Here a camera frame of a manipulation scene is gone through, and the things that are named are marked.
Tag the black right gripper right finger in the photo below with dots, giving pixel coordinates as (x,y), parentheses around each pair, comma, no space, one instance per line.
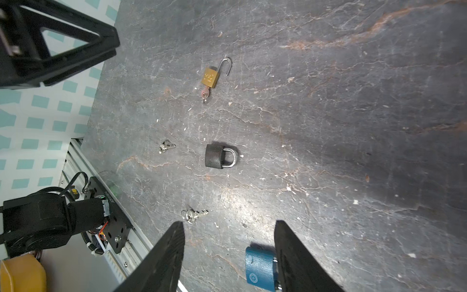
(298,270)

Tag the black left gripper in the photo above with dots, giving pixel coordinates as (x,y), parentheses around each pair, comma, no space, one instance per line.
(24,52)

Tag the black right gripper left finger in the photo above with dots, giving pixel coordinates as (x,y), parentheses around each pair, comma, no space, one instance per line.
(160,270)

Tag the brass padlock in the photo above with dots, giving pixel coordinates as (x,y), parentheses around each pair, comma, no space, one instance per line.
(211,76)

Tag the silver key with ring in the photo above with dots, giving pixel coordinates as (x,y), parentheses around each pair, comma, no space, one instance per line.
(205,93)

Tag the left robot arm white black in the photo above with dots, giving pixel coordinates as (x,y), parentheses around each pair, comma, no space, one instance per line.
(51,53)

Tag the small silver key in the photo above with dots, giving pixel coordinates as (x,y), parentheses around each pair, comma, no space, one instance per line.
(166,145)

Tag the blue padlock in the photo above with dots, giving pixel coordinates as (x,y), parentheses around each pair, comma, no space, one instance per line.
(262,269)

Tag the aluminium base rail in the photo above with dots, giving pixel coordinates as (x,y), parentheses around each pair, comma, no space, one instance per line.
(125,245)

